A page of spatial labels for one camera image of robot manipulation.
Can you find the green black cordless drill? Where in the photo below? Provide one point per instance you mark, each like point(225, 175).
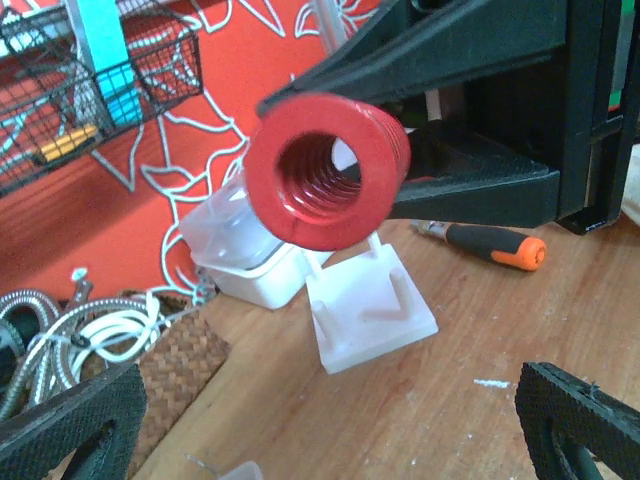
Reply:
point(17, 331)

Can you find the white clear lidded case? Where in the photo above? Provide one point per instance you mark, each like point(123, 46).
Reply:
point(244, 260)

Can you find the black wire wall basket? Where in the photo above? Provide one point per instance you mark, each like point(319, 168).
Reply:
point(47, 90)

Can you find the white peg base plate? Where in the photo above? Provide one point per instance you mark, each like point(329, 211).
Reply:
point(365, 306)

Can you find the orange black handle screwdriver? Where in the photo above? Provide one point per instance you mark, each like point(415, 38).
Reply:
point(494, 244)

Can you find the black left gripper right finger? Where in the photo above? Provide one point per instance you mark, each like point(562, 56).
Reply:
point(571, 426)

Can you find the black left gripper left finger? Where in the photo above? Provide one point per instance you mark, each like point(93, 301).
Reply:
point(96, 422)

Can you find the clear plastic spring tray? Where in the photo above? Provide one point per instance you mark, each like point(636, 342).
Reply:
point(246, 471)

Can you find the brown wicker basket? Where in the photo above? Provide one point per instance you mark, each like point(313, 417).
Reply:
point(175, 349)

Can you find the blue white pack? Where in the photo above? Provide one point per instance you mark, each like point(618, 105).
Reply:
point(98, 31)

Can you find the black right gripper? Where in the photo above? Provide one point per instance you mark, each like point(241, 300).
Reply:
point(541, 141)

